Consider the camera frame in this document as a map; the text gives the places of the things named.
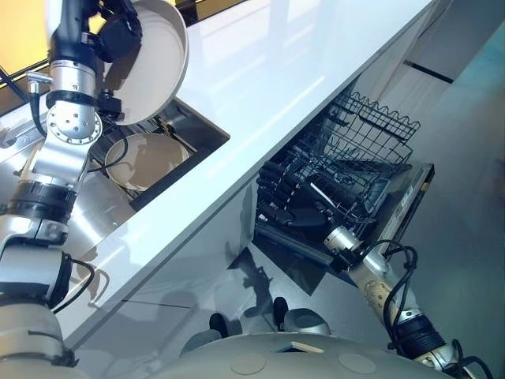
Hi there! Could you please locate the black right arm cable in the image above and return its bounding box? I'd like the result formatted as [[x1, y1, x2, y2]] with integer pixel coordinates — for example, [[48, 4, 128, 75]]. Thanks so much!
[[354, 240, 420, 347]]

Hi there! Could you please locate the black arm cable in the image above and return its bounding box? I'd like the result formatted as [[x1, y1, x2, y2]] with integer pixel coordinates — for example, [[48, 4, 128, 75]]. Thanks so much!
[[354, 240, 420, 347], [0, 66, 47, 137]]

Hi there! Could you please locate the stainless steel sink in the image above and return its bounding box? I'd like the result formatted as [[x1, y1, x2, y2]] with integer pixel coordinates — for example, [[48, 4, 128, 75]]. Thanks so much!
[[0, 96, 232, 253]]

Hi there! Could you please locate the robot leg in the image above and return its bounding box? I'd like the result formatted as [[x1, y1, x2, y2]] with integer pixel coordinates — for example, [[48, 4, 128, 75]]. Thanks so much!
[[271, 295, 331, 337], [180, 313, 232, 356]]

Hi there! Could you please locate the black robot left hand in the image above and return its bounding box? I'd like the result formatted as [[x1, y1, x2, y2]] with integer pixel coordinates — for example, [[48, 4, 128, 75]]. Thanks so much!
[[45, 0, 143, 62]]

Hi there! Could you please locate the steel dishwasher door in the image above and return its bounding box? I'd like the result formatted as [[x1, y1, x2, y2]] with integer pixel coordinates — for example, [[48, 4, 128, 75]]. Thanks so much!
[[252, 161, 436, 297]]

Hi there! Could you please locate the black wire dishwasher rack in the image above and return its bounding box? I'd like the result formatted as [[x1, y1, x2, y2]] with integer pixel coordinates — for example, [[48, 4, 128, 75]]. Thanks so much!
[[255, 91, 421, 256]]

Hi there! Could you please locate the grey robot torso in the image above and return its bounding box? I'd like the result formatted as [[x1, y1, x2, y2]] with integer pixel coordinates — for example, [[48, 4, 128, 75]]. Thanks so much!
[[77, 330, 439, 379]]

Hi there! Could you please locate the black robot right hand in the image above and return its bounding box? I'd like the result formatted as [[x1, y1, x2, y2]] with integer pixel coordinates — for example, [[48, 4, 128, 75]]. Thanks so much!
[[271, 204, 335, 235]]

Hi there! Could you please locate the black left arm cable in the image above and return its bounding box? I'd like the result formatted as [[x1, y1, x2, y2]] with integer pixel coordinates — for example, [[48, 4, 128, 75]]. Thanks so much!
[[0, 66, 47, 137]]

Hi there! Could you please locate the robot left leg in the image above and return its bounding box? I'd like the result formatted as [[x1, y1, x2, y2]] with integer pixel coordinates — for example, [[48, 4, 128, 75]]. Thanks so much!
[[180, 313, 232, 356]]

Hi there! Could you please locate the robot right leg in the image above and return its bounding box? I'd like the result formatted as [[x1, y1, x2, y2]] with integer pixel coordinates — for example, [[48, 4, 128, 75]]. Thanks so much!
[[271, 295, 331, 337]]

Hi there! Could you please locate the cream round plate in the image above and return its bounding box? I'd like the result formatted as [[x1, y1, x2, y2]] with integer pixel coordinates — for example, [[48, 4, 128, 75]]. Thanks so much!
[[93, 0, 191, 126], [103, 133, 191, 193]]

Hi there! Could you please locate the white cabinet front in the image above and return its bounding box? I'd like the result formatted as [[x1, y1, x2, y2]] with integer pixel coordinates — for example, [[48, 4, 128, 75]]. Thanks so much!
[[65, 179, 277, 352]]

